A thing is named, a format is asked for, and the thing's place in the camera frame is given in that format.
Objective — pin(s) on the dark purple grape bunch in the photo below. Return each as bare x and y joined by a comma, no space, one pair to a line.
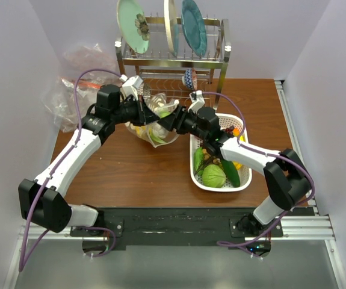
229,130

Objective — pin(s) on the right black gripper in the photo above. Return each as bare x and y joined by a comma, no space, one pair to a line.
182,115

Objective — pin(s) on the pile of clear plastic bags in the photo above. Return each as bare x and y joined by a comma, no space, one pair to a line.
60,101

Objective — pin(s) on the teal blue plate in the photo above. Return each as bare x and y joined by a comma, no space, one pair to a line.
193,27

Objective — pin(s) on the yellow banana pair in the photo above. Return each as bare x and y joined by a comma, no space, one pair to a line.
238,165

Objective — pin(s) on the yellow banana bunch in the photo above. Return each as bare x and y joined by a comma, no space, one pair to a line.
143,132

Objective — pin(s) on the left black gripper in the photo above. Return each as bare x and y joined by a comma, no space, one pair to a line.
144,114

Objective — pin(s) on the mint green flower plate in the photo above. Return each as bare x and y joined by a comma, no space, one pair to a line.
133,25

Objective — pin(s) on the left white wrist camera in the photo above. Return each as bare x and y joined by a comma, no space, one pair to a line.
130,85

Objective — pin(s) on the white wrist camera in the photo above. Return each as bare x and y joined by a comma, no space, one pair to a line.
130,85
197,101

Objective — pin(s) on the green cabbage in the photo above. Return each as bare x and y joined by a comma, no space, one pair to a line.
213,176

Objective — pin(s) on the clear zip top bag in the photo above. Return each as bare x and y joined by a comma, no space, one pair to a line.
158,104

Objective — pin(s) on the dark green cucumber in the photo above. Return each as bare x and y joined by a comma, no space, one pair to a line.
231,173

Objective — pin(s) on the steel dish rack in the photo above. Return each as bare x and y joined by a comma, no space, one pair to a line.
164,71

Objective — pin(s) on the toy cauliflower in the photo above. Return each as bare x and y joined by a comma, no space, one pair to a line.
159,135

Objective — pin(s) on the toy peach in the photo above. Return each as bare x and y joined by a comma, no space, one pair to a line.
236,132

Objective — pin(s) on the light green bumpy gourd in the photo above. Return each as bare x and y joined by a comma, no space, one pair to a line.
199,161

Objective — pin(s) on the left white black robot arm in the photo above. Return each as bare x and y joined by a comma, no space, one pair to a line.
42,199

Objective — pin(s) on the blue patterned bowl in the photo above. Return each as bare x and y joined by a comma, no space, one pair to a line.
189,79

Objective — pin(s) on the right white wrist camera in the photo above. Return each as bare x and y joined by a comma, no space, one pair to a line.
197,101

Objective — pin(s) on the cream rimmed plate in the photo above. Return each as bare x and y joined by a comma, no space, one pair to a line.
171,26

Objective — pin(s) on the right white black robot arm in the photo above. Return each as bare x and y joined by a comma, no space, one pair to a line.
287,179

